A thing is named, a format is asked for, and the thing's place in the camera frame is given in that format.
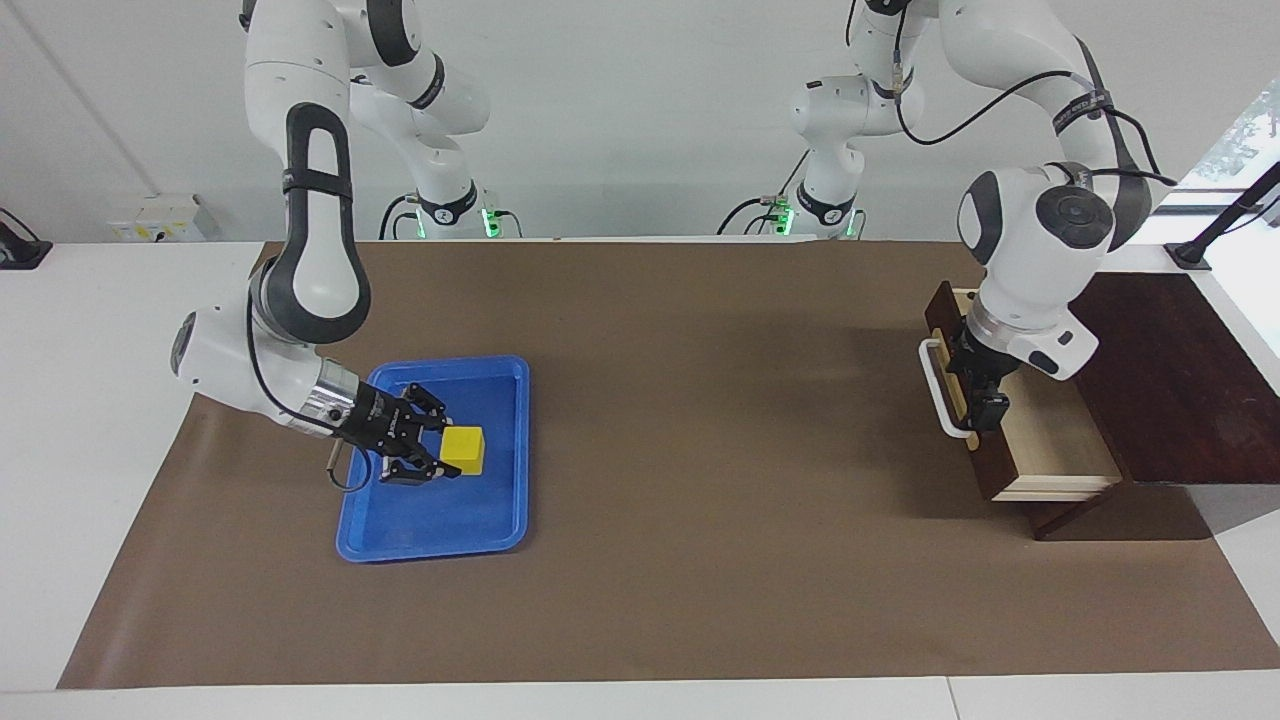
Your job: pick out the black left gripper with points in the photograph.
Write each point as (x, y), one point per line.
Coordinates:
(980, 360)

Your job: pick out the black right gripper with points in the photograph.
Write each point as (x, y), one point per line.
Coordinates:
(385, 425)

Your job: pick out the yellow cube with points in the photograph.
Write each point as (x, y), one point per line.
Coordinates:
(463, 450)

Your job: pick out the dark wooden drawer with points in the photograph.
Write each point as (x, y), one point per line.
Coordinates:
(1050, 445)

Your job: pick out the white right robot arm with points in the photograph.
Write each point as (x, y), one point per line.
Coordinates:
(310, 250)

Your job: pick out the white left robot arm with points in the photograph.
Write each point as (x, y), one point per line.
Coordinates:
(1040, 270)

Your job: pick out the dark wooden drawer cabinet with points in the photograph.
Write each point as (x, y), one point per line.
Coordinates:
(1180, 380)

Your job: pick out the blue plastic tray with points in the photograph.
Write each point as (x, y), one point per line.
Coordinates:
(460, 510)

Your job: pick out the brown paper table mat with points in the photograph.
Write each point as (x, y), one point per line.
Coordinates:
(700, 480)

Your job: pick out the bright window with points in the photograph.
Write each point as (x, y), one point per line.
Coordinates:
(1250, 130)

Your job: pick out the black camera stand pole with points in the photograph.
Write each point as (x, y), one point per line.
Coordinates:
(1225, 222)

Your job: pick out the white wall outlet box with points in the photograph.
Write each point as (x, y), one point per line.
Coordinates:
(160, 222)

